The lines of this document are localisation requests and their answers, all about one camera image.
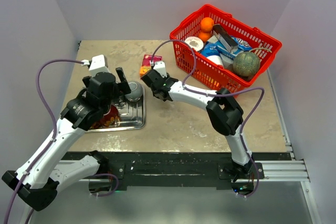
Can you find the green netted melon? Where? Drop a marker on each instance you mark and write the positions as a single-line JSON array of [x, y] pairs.
[[247, 63]]

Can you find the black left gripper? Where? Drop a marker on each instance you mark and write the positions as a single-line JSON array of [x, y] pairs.
[[123, 87]]

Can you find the blue Harry's box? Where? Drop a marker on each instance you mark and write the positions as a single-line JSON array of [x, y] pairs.
[[227, 57]]

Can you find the Scrub Mommy sponge pack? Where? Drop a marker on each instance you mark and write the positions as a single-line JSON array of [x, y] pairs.
[[146, 63]]

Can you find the dark long carton box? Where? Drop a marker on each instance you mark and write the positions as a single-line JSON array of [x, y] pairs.
[[222, 36]]

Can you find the red floral mug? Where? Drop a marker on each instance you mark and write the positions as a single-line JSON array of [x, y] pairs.
[[109, 119]]

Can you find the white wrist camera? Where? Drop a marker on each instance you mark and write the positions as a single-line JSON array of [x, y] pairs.
[[96, 65], [160, 67]]

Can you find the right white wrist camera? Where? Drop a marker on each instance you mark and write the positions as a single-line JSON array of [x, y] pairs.
[[160, 67]]

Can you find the blue plastic snack bag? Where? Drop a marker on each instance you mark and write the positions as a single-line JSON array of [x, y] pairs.
[[210, 49]]

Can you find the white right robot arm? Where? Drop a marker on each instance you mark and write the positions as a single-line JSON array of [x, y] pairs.
[[224, 112]]

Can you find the lower orange fruit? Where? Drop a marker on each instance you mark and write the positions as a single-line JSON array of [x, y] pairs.
[[203, 36]]

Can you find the steel drying tray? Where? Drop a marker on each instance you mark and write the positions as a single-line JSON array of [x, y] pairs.
[[132, 116]]

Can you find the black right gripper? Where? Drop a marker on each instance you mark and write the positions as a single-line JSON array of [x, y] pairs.
[[165, 78]]

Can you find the orange fruit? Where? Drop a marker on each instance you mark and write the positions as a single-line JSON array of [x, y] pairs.
[[206, 24], [203, 36]]

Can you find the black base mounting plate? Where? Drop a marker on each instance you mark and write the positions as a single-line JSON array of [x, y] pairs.
[[167, 169]]

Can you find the light grey-blue upside-down mug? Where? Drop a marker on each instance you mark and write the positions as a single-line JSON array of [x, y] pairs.
[[136, 92]]

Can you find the blue M&M's bag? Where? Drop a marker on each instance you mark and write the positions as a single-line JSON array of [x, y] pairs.
[[242, 44]]

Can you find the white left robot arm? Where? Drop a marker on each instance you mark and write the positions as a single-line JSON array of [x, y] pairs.
[[39, 181]]

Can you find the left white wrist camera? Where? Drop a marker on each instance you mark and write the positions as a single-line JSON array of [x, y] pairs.
[[96, 65]]

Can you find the upper orange fruit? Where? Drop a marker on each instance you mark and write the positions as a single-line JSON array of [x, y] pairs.
[[206, 24]]

